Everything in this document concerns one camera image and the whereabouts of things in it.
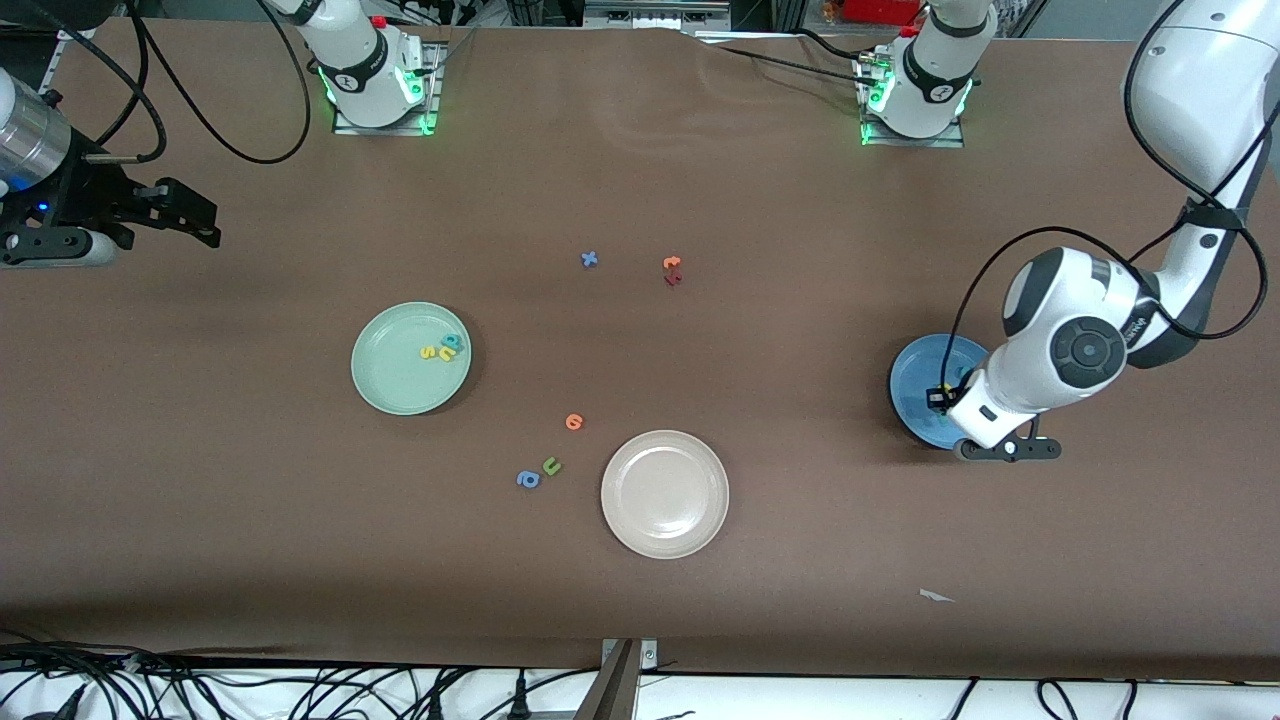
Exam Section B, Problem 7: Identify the grey equipment box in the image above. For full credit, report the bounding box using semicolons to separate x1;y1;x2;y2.
583;0;731;31

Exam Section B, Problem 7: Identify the brown table cover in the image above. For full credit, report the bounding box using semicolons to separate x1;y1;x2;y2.
0;18;1280;681

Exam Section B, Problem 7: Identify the blue plate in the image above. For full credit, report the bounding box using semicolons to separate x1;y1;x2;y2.
889;333;997;451

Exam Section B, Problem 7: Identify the thin black base cable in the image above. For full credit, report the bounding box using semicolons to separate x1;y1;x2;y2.
715;28;886;91

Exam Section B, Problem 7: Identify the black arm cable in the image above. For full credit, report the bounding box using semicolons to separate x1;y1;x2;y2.
943;0;1271;389
0;0;313;166

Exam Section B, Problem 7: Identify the thick black floor cable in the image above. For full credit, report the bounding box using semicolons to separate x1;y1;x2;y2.
0;640;141;671

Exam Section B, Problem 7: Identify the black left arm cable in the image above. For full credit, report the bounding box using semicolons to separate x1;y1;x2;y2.
943;0;1271;389

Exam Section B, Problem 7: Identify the aluminium frame profile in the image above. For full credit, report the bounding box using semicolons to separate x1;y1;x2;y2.
40;15;101;101

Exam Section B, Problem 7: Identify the grey metal table bracket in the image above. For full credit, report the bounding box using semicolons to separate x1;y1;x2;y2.
575;638;659;720

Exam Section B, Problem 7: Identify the red box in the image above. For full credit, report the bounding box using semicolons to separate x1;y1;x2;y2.
840;0;926;26

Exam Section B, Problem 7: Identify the green plate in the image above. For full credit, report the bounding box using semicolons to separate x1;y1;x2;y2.
351;302;473;416

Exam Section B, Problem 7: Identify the beige plate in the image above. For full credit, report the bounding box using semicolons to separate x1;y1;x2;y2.
601;430;730;560

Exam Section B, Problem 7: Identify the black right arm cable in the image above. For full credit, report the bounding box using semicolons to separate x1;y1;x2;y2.
0;0;313;166

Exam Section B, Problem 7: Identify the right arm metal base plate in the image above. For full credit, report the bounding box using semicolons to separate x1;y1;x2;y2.
332;40;443;137

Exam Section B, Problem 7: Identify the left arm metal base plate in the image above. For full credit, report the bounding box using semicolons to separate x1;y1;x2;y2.
858;50;967;149

